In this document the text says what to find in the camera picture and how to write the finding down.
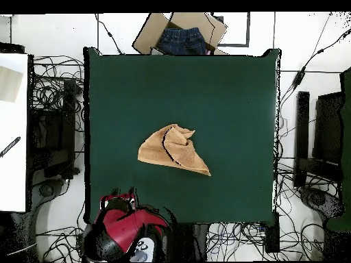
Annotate black flat panel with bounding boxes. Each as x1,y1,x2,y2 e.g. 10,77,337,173
312,91,345,165

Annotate tan terry towel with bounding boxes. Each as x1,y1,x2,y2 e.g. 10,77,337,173
136,123,212,177

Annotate black equipment rack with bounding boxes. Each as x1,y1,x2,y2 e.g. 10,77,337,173
27,79,80,180

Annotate white table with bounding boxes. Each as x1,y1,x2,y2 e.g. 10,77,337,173
0,53,29,213

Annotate black striped strip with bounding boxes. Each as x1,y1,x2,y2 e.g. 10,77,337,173
0,136,22,158

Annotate dark green table cloth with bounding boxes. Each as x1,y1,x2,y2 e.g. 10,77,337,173
82,47,282,225

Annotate small black box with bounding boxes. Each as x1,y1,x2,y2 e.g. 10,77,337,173
264,212,280,253

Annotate beige block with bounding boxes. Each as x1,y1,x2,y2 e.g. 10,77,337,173
0,65,23,103

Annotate brown cardboard box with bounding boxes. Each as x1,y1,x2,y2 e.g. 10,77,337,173
132,12,228,55

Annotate blue denim jeans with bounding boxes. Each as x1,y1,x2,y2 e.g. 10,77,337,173
157,27,208,55

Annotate black upright bar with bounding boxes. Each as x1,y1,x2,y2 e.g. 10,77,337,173
293,91,311,188

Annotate grey stand base with cables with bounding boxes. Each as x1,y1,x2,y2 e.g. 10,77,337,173
32,177,71,203

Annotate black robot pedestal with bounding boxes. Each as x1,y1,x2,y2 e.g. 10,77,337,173
175,223,209,262

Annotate thin black cable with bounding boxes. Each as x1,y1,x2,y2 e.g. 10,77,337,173
94,13,124,55

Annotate black equipment base with cables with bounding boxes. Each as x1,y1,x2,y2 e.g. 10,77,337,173
298,186,346,221

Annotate black cable with power brick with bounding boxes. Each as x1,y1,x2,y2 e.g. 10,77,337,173
276,12,351,110

